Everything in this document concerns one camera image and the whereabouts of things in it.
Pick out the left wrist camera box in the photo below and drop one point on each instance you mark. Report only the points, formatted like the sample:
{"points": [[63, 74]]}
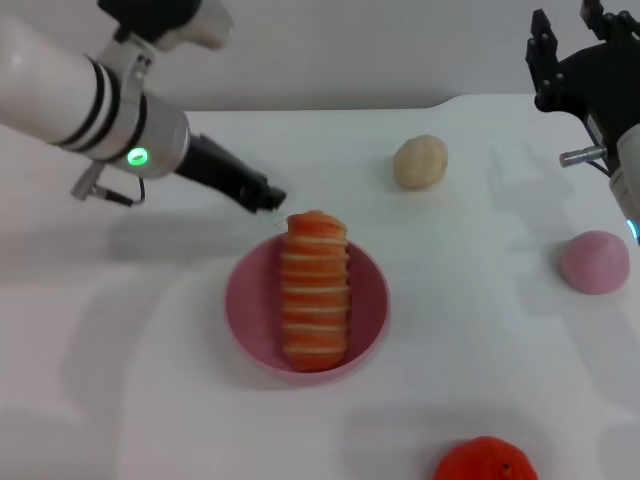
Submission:
{"points": [[175, 20]]}

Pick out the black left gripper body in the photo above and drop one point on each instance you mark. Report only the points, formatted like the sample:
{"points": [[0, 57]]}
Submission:
{"points": [[225, 172]]}

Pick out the orange striped bread roll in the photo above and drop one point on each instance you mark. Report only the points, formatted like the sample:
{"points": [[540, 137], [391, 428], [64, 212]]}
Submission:
{"points": [[315, 290]]}

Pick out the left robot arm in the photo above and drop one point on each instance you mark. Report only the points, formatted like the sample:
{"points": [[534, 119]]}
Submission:
{"points": [[85, 105]]}

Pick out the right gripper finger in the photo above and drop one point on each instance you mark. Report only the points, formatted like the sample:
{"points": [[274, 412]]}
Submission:
{"points": [[612, 22], [542, 50]]}

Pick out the pink plastic bowl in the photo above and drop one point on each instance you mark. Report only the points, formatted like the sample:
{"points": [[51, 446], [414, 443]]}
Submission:
{"points": [[250, 310]]}

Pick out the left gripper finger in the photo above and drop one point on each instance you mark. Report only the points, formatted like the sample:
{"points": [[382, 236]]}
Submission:
{"points": [[275, 218]]}

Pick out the pink round bun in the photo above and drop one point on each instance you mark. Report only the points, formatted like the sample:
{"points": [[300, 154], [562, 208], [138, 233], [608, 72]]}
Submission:
{"points": [[595, 265]]}

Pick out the beige round bun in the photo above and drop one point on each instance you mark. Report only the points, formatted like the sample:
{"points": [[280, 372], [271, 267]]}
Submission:
{"points": [[420, 162]]}

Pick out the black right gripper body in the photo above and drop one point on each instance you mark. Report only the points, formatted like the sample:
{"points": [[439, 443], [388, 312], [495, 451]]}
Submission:
{"points": [[590, 85]]}

